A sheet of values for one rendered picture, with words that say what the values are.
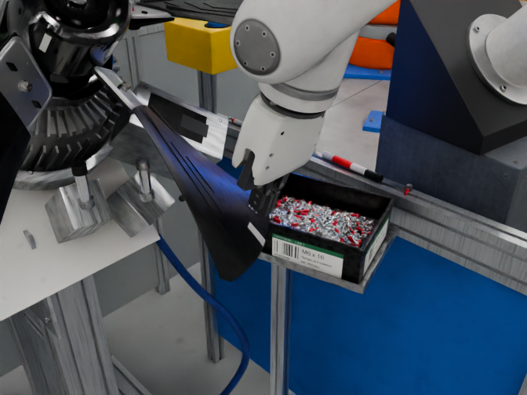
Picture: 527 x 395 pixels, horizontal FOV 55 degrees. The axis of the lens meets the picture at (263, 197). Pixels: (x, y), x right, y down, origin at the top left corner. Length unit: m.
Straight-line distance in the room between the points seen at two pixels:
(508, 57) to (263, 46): 0.65
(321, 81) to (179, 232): 1.46
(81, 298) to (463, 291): 0.66
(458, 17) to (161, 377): 1.31
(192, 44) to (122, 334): 1.10
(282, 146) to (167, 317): 1.42
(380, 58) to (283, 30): 4.04
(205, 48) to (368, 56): 3.41
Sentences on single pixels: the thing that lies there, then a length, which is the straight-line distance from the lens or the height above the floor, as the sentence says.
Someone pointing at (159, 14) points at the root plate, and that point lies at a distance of 0.69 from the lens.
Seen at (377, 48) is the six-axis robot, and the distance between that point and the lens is 4.42.
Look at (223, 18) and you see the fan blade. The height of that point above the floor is 1.17.
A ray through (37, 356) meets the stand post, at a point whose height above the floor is 0.42.
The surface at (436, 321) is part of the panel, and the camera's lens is 1.04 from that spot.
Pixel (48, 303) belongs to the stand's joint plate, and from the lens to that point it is 0.85.
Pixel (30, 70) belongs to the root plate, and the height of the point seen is 1.15.
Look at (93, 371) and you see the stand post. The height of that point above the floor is 0.55.
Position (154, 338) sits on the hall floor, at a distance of 1.86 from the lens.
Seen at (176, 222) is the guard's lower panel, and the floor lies 0.28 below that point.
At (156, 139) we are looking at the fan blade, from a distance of 0.59.
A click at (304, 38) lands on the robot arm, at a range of 0.40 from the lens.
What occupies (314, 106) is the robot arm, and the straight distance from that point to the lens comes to 0.52.
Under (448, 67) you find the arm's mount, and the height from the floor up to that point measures 1.06.
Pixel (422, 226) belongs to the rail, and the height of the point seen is 0.82.
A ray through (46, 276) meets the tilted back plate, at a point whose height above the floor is 0.86.
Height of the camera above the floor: 1.32
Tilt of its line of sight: 31 degrees down
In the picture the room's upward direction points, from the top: straight up
